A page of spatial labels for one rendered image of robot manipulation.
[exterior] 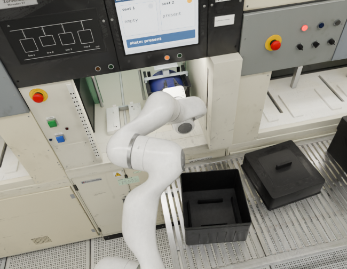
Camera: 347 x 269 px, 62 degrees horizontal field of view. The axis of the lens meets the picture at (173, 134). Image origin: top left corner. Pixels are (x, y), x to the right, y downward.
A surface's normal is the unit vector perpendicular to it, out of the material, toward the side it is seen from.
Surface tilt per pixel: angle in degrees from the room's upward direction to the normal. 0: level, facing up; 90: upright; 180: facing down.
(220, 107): 90
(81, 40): 90
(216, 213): 0
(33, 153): 90
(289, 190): 0
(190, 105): 38
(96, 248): 0
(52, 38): 90
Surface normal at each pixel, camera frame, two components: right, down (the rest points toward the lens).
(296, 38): 0.19, 0.71
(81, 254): -0.07, -0.69
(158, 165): -0.27, 0.10
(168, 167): 0.00, 0.07
